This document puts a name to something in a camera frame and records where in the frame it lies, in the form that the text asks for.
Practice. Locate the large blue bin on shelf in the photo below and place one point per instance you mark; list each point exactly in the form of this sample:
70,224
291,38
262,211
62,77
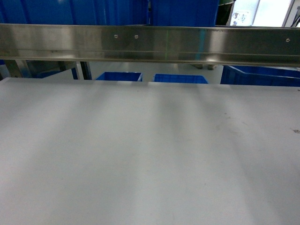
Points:
186,13

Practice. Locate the blue bin below middle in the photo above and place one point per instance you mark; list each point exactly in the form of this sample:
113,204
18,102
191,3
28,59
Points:
170,78

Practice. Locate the blue bin below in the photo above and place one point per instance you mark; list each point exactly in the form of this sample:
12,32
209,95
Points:
121,76
170,78
260,76

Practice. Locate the blue bin below left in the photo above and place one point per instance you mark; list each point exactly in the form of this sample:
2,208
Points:
121,76

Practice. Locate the blue bin below right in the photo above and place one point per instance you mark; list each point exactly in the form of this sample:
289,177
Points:
260,76

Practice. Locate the stainless steel shelf rail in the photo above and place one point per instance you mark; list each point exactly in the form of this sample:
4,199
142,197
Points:
246,46

